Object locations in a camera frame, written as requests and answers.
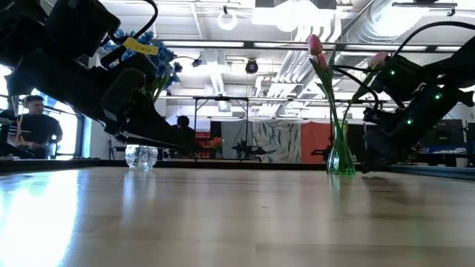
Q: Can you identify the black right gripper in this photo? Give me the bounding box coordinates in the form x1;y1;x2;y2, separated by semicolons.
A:
361;54;446;174

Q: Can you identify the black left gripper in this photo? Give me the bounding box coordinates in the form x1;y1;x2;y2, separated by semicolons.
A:
7;47;186;149

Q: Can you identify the clear glass vase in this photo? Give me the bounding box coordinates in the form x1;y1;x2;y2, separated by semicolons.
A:
124;143;160;172

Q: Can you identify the green glass vase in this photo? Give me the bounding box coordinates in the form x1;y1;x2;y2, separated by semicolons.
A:
325;119;356;177

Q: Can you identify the person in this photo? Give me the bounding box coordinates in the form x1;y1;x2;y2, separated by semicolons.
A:
7;94;64;159
171;114;197;159

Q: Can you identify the black computer monitor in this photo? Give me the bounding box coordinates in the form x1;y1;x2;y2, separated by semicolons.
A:
433;118;465;148

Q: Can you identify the yellow label tag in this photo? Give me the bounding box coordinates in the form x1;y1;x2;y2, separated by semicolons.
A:
121;36;160;57

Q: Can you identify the window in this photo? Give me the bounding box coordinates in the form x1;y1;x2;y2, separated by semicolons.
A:
0;65;87;159

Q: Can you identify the orange flower bouquet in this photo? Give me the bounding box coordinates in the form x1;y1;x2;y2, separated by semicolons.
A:
208;136;226;156

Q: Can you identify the leaf pattern cloth panel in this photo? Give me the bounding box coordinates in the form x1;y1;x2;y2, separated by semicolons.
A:
221;120;302;164

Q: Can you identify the black overhead light bar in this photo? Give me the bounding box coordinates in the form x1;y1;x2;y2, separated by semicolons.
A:
155;38;475;53

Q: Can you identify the black ceiling spotlight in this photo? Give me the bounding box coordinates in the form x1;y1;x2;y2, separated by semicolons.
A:
244;58;259;75

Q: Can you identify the orange wall panel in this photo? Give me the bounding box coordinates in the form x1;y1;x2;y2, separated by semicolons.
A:
300;121;333;164

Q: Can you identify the black frame table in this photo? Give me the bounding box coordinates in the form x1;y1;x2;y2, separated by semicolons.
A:
192;96;250;159

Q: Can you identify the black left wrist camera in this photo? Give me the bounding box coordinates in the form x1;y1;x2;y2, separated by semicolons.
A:
46;0;122;59

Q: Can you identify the black camera stand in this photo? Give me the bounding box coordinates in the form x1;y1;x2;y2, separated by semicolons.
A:
232;140;266;161

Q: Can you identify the white cable ring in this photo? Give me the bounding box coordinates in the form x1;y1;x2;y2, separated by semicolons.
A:
217;10;238;31

